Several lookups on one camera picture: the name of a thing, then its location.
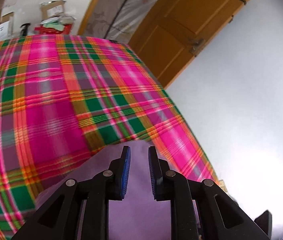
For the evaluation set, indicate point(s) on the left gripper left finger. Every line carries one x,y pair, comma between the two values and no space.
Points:
79,210

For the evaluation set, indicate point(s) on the pink plaid bed sheet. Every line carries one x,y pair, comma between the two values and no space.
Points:
63,98

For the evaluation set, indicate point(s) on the wooden door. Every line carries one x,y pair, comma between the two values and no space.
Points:
174,32

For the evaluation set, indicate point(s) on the purple fleece garment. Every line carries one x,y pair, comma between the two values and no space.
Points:
138,215

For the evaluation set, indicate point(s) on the white small box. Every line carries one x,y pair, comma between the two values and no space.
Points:
6,26

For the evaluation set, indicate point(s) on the brown cardboard box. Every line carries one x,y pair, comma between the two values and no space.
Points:
52,9

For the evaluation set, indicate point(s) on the black air pump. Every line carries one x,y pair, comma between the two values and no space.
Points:
24,29

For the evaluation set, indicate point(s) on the plastic door curtain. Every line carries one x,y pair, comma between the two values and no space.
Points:
117,20

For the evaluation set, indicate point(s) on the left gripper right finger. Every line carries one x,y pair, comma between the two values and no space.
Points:
199,210

